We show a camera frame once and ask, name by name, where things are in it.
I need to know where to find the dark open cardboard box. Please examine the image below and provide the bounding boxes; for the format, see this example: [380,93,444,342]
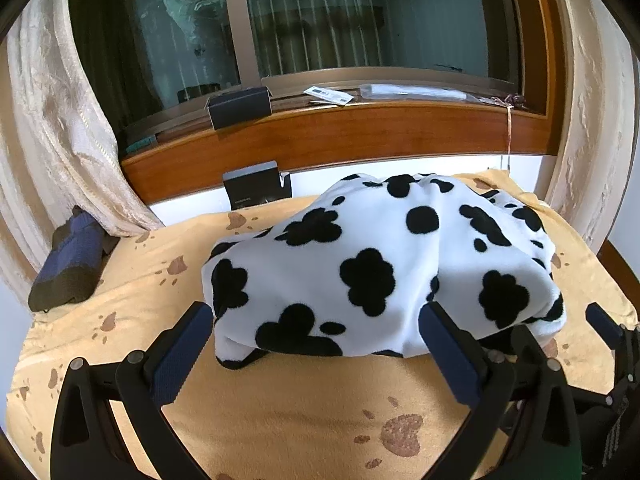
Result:
[206,86,273,132]

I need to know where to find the blue and black folded cloth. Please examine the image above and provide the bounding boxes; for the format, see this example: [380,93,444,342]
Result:
[27,205,121,313]

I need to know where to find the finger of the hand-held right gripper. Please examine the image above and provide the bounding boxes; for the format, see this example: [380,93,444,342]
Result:
[510,326,551,367]
[584,302,640,386]

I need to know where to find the clear plastic packet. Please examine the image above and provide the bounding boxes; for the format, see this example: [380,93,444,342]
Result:
[359,82,483,103]

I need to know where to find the cream patterned curtain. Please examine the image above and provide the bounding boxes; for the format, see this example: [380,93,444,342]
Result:
[0,0,166,306]
[542,0,640,256]

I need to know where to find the thin ribbon string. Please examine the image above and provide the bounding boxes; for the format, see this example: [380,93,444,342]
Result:
[492,91,528,171]

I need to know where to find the cow print fleece garment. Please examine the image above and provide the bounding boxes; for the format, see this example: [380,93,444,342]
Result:
[201,172,568,370]

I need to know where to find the black box with white tab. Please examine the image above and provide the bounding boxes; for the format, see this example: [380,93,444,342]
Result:
[222,161,292,211]

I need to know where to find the small green object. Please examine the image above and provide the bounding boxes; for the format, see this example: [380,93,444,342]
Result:
[124,135,157,155]

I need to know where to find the yellow paw print blanket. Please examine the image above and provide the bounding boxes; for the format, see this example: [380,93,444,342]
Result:
[7,170,638,480]

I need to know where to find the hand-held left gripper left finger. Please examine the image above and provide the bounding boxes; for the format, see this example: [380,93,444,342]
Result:
[50,301,215,480]

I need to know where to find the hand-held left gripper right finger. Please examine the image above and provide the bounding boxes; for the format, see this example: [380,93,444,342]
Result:
[419,301,583,480]

